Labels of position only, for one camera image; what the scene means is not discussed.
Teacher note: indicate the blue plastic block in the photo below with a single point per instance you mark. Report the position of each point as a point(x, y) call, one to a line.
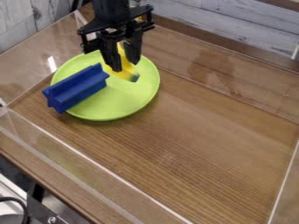
point(72, 90)

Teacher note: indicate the green plastic plate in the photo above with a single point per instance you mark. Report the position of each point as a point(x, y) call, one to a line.
point(122, 97)

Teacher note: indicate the black metal mount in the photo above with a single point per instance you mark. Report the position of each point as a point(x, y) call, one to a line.
point(40, 214)

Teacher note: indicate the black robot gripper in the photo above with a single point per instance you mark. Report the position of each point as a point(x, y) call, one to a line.
point(118, 22)

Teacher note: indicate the clear acrylic front wall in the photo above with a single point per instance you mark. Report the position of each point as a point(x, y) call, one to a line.
point(102, 196)

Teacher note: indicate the yellow toy banana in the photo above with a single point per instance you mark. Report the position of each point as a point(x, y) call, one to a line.
point(128, 73)

